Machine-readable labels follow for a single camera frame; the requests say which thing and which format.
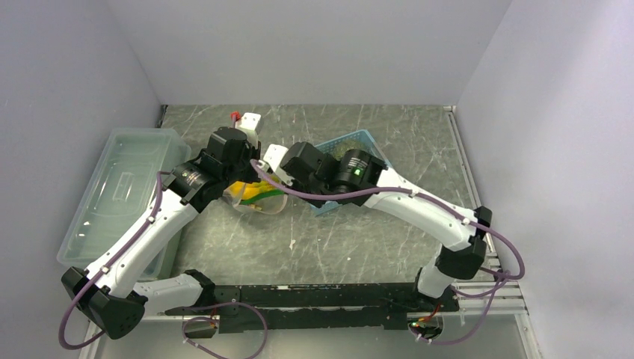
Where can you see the clear zip top bag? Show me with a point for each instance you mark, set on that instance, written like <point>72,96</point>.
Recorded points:
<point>268,206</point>

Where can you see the green chili pepper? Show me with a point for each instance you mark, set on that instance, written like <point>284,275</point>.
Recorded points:
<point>261,196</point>

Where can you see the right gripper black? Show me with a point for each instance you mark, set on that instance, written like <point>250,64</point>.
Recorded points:
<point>295,184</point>

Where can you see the green netted melon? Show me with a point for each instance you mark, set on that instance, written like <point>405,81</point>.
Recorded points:
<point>340,149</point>

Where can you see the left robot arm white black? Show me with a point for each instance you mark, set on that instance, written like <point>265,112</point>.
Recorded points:
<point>109,291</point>

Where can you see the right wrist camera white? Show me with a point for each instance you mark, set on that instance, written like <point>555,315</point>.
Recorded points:
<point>273,159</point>

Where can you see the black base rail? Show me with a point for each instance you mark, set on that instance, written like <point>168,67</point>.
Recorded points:
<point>391,306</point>

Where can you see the yellow banana bunch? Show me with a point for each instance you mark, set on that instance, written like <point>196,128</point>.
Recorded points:
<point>241,190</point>

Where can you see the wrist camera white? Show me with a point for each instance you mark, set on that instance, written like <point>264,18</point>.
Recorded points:
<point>273,159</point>
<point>249,123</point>

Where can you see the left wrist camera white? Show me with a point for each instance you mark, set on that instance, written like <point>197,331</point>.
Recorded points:
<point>249,123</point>

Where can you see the clear plastic storage bin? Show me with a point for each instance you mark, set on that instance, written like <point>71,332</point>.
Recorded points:
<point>120,190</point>

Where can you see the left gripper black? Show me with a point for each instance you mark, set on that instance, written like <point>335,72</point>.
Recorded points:
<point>253,152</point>

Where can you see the light blue plastic basket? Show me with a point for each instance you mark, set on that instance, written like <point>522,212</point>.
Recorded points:
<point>361,136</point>

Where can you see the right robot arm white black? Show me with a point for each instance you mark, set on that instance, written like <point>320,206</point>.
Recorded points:
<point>462,244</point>

